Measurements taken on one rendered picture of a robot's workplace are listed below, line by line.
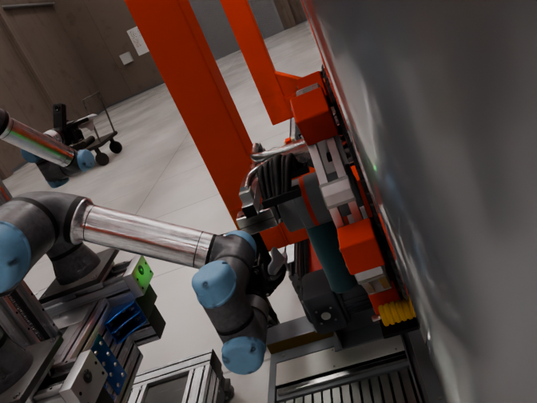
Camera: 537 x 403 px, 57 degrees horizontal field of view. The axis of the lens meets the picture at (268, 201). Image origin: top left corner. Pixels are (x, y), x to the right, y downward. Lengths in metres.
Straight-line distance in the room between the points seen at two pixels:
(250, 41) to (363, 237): 2.75
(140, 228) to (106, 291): 0.77
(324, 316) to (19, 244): 1.17
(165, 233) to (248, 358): 0.28
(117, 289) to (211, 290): 0.91
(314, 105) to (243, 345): 0.50
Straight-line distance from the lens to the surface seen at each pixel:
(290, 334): 2.12
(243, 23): 3.61
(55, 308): 1.83
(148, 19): 1.72
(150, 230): 0.97
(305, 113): 1.03
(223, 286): 0.83
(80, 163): 1.87
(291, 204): 1.28
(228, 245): 0.95
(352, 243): 0.99
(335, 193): 1.04
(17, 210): 0.97
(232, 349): 0.87
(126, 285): 1.69
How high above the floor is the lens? 1.37
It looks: 21 degrees down
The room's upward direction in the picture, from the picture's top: 24 degrees counter-clockwise
